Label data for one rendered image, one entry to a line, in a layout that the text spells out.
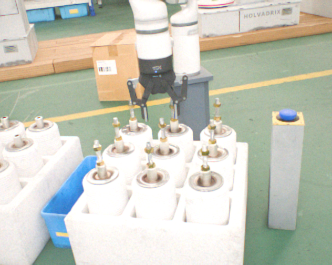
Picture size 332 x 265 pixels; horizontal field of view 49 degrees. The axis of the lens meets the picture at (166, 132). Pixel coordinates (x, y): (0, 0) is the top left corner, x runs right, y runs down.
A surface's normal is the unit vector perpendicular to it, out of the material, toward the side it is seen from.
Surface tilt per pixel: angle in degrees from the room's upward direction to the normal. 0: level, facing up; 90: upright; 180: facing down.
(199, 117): 90
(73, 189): 88
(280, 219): 90
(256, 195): 0
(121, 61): 90
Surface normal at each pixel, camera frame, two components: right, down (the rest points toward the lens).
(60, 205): 0.97, 0.00
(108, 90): -0.15, 0.43
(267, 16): 0.23, 0.41
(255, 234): -0.09, -0.89
